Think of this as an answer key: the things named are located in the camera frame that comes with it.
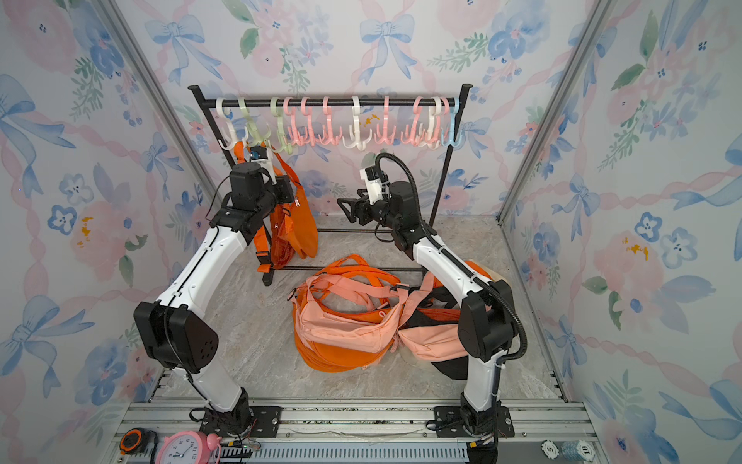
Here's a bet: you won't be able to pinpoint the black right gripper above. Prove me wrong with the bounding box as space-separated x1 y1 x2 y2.
343 186 404 233

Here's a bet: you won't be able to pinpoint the orange sling bag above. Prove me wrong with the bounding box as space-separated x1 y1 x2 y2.
296 341 384 372
271 152 319 269
293 312 395 367
289 254 400 373

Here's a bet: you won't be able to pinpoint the black crossbody bag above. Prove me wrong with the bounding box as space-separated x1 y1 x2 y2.
431 283 482 381

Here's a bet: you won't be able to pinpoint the pink crossbody bag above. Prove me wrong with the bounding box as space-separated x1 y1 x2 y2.
397 273 467 363

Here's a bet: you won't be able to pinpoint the beige crossbody bag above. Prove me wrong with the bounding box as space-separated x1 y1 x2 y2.
398 270 524 380

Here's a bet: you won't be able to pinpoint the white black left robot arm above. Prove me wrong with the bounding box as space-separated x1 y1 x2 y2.
133 160 295 437

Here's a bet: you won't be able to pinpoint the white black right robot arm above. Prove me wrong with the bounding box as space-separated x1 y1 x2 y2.
337 153 529 440

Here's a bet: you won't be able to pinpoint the white plastic hook middle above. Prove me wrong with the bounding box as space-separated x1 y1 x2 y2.
342 96 373 151

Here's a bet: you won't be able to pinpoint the green plastic hook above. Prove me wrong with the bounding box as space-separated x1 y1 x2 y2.
238 97 294 155

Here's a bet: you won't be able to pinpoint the white plastic hook left end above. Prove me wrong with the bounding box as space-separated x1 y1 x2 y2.
216 98 240 152

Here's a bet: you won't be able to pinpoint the light blue plastic hook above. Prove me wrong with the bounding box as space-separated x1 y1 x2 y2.
441 98 462 149

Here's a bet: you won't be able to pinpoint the black metal garment rack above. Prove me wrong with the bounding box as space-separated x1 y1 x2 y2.
187 83 473 286

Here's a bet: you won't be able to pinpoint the pink alarm clock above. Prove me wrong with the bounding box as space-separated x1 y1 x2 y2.
156 431 222 464

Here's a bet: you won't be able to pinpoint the orange black tape measure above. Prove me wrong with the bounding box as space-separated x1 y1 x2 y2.
119 427 158 455

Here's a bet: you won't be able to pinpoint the white poker chips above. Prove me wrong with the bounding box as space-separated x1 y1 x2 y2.
540 440 596 463

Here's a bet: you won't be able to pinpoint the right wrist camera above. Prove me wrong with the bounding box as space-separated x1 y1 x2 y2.
359 166 388 205

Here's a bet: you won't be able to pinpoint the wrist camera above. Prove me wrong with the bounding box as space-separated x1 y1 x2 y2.
248 145 276 184
359 166 388 205

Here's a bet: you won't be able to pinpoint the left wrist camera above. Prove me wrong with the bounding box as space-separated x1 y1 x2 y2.
248 145 276 184

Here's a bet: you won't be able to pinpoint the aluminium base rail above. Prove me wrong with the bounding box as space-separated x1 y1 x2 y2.
97 396 610 464

